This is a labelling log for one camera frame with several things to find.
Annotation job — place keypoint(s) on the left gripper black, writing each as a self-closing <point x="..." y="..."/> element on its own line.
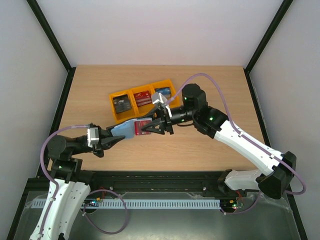
<point x="105" y="142"/>

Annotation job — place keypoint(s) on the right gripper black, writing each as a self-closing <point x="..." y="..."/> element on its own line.
<point x="166" y="122"/>

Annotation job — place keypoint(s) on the black VIP card stack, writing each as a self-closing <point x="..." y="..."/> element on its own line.
<point x="121" y="104"/>

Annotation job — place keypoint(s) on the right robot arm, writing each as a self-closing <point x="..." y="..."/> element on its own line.
<point x="274" y="169"/>

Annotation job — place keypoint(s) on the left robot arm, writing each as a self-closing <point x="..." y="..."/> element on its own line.
<point x="69" y="185"/>

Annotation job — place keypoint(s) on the red card stack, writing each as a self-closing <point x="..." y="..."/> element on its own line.
<point x="142" y="98"/>

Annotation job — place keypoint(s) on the blue card stack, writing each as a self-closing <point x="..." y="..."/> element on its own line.
<point x="165" y="91"/>

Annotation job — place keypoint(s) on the orange plastic sorting bin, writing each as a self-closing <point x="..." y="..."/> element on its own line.
<point x="138" y="111"/>

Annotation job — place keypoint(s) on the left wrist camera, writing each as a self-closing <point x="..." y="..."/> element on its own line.
<point x="93" y="135"/>

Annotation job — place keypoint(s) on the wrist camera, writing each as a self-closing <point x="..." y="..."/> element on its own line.
<point x="93" y="135"/>
<point x="161" y="102"/>

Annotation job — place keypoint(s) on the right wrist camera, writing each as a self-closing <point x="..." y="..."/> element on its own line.
<point x="161" y="102"/>

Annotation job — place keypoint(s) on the black aluminium frame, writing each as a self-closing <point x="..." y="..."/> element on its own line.
<point x="162" y="179"/>

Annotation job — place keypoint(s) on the white slotted cable duct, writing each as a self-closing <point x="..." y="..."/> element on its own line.
<point x="157" y="204"/>

